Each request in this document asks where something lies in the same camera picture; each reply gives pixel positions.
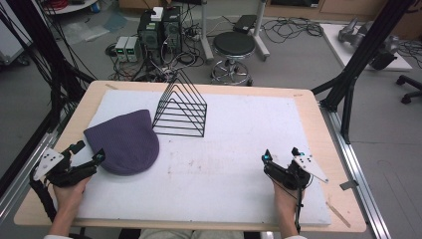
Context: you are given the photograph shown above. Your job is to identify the small white box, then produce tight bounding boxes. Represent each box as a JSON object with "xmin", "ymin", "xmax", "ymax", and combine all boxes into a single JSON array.
[{"xmin": 150, "ymin": 6, "xmax": 164, "ymax": 22}]

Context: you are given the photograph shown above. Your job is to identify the black floor cables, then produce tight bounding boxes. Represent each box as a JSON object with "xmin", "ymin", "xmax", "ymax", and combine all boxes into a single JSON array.
[{"xmin": 262, "ymin": 16, "xmax": 324, "ymax": 44}]

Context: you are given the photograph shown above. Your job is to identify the person's right hand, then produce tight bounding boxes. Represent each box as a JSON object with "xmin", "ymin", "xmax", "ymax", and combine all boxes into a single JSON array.
[{"xmin": 272, "ymin": 178, "xmax": 307, "ymax": 217}]

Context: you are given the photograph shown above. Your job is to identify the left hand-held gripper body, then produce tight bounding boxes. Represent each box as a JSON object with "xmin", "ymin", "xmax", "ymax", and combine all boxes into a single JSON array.
[{"xmin": 30, "ymin": 145, "xmax": 99, "ymax": 188}]

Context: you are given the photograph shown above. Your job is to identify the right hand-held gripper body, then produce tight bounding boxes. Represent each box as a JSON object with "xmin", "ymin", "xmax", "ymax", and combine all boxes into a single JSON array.
[{"xmin": 263, "ymin": 153, "xmax": 330, "ymax": 191}]

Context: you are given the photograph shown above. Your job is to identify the black wire triangular rack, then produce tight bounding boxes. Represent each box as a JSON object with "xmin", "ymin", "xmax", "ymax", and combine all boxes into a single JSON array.
[{"xmin": 151, "ymin": 70, "xmax": 208, "ymax": 138}]

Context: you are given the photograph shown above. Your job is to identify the tangle of cables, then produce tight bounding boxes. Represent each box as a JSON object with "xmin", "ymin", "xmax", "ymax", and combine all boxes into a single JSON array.
[{"xmin": 105, "ymin": 43, "xmax": 207, "ymax": 83}]

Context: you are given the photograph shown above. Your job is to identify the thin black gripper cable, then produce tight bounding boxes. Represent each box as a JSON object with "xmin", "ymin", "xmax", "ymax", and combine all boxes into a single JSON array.
[{"xmin": 271, "ymin": 177, "xmax": 305, "ymax": 234}]

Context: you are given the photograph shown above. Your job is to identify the black computer tower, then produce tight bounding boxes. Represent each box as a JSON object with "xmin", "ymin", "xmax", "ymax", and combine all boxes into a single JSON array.
[
  {"xmin": 137, "ymin": 11, "xmax": 163, "ymax": 65},
  {"xmin": 161, "ymin": 6, "xmax": 183, "ymax": 56}
]

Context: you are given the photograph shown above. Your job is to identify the white desk leg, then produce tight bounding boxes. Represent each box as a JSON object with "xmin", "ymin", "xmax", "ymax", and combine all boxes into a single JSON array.
[
  {"xmin": 251, "ymin": 0, "xmax": 271, "ymax": 62},
  {"xmin": 198, "ymin": 0, "xmax": 215, "ymax": 63}
]

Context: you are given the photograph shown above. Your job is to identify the white floor platform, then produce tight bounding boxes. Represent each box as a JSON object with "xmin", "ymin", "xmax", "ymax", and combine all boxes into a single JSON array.
[{"xmin": 319, "ymin": 23, "xmax": 413, "ymax": 72}]

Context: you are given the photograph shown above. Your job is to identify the black metal frame stand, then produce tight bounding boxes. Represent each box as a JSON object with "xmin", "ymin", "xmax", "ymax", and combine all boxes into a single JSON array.
[
  {"xmin": 312, "ymin": 0, "xmax": 416, "ymax": 144},
  {"xmin": 0, "ymin": 0, "xmax": 97, "ymax": 197}
]

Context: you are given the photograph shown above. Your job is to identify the grey tape piece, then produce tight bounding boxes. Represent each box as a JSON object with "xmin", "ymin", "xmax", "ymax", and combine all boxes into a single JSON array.
[{"xmin": 338, "ymin": 179, "xmax": 359, "ymax": 191}]

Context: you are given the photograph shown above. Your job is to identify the person's left hand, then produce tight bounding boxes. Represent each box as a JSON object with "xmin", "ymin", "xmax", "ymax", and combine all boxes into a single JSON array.
[{"xmin": 53, "ymin": 177, "xmax": 92, "ymax": 214}]

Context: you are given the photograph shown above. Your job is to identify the purple knitted beanie hat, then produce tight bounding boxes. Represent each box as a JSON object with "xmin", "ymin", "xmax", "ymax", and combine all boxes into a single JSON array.
[{"xmin": 83, "ymin": 109, "xmax": 160, "ymax": 176}]

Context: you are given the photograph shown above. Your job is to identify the grey bench power supply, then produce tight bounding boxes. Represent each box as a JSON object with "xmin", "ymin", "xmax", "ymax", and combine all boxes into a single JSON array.
[
  {"xmin": 114, "ymin": 36, "xmax": 129, "ymax": 63},
  {"xmin": 125, "ymin": 36, "xmax": 142, "ymax": 63}
]

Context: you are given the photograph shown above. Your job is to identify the black round stool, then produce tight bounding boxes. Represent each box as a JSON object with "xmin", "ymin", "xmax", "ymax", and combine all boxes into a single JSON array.
[{"xmin": 210, "ymin": 31, "xmax": 257, "ymax": 87}]

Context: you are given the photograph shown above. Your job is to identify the white foam mat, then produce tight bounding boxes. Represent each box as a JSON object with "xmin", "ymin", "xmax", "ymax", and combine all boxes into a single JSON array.
[{"xmin": 73, "ymin": 89, "xmax": 332, "ymax": 227}]

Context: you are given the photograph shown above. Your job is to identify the flat black box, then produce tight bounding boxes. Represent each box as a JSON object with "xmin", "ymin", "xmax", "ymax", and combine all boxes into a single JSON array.
[{"xmin": 233, "ymin": 14, "xmax": 258, "ymax": 34}]

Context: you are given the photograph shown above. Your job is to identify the aluminium rail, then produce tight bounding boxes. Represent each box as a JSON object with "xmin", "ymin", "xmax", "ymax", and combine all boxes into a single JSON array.
[
  {"xmin": 0, "ymin": 130, "xmax": 59, "ymax": 221},
  {"xmin": 319, "ymin": 103, "xmax": 392, "ymax": 239}
]

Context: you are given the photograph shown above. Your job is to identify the black office chair base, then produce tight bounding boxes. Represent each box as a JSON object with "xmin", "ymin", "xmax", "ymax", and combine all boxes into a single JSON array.
[{"xmin": 396, "ymin": 74, "xmax": 422, "ymax": 105}]

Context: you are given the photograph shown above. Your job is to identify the thick black sleeved cable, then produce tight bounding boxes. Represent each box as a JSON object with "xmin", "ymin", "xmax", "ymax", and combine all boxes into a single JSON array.
[{"xmin": 29, "ymin": 167, "xmax": 58, "ymax": 223}]

